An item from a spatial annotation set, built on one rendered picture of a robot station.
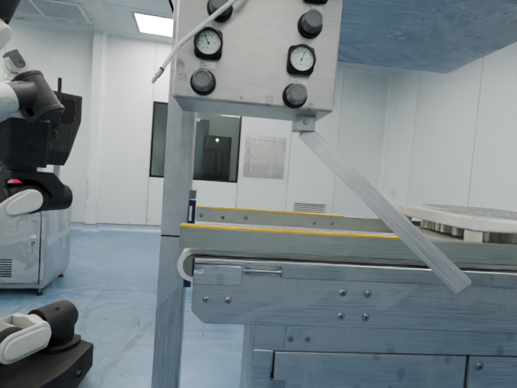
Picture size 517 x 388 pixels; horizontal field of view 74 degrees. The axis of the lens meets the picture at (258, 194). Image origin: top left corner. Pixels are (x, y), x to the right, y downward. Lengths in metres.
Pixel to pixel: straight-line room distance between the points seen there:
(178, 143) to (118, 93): 4.95
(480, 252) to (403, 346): 0.20
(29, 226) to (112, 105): 3.14
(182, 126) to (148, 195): 4.80
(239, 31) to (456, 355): 0.64
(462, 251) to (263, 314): 0.33
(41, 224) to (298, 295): 2.53
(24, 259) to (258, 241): 2.60
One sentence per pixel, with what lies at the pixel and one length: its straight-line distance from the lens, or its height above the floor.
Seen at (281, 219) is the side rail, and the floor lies 0.91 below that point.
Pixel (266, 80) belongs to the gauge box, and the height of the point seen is 1.13.
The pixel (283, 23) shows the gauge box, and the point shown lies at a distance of 0.51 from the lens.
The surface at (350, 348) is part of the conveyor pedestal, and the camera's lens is 0.65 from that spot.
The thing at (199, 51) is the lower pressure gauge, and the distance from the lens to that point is 0.48.
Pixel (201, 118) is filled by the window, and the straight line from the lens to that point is 5.60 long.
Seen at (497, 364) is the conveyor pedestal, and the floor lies 0.70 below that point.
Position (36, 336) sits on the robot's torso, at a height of 0.30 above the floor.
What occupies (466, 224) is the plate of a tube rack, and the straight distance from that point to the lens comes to 0.67.
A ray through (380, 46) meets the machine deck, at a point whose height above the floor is 1.30.
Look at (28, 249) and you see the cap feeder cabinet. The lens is 2.98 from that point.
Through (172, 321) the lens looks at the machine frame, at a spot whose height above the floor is 0.65.
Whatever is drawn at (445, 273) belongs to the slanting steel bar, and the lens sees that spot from 0.49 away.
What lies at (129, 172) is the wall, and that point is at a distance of 5.60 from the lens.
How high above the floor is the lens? 1.00
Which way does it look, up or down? 3 degrees down
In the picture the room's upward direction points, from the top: 4 degrees clockwise
